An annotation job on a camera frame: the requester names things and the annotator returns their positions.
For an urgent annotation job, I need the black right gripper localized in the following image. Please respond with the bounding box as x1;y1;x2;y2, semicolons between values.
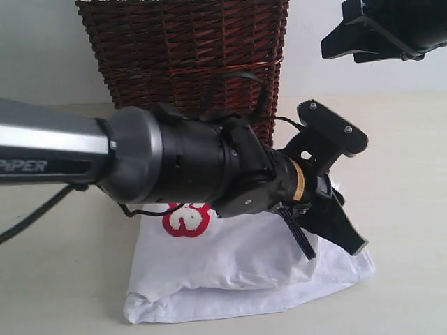
321;1;446;64

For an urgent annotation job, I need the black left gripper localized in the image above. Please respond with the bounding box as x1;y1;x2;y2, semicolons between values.
265;100;369;256

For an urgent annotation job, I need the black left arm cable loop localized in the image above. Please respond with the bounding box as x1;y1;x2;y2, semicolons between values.
198;70;273;123

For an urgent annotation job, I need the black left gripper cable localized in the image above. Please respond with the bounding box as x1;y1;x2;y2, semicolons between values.
0;181;168;245

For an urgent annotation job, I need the dark red wicker basket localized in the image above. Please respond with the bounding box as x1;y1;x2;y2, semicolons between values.
75;1;289;144

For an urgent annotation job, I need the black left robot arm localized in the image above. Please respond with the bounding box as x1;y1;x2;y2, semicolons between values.
1;99;368;259

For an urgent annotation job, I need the white t-shirt red lettering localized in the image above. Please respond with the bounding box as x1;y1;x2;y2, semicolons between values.
124;203;375;324

